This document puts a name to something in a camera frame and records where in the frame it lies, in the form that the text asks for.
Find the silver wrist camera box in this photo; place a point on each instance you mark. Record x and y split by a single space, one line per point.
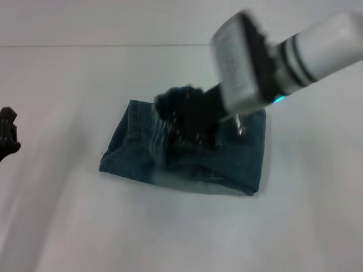
235 65

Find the small silver plug with label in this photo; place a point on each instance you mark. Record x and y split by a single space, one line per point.
238 124

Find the blue denim shorts with cartoon patch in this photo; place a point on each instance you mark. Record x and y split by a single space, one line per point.
235 158

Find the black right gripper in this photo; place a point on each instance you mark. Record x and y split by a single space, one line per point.
210 113

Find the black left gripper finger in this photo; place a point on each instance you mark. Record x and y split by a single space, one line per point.
7 114
10 144

